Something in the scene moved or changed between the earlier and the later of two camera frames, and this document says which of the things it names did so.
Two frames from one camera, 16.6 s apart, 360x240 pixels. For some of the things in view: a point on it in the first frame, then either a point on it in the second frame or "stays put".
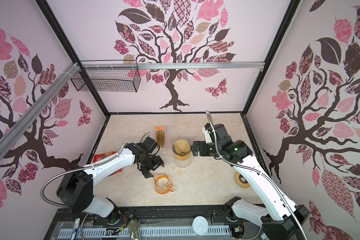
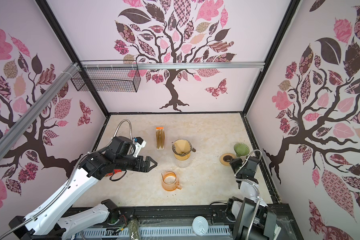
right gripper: (202, 151) → (235, 162)
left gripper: (158, 162) → (148, 159)
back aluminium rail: (173, 65) stays put
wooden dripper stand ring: (182, 158) stays put
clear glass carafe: (183, 163) stays put
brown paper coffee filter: (182, 146) stays put
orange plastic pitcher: (161, 184) → (169, 181)
